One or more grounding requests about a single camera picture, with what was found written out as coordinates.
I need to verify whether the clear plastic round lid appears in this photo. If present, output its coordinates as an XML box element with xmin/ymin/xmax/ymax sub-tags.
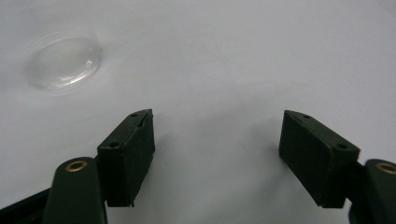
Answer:
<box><xmin>23</xmin><ymin>29</ymin><xmax>104</xmax><ymax>93</ymax></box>

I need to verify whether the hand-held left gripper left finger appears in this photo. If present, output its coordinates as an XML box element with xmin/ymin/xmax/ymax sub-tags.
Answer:
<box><xmin>96</xmin><ymin>108</ymin><xmax>156</xmax><ymax>208</ymax></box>

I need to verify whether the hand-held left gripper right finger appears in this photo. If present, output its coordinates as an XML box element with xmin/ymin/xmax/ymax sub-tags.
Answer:
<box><xmin>278</xmin><ymin>109</ymin><xmax>361</xmax><ymax>209</ymax></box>

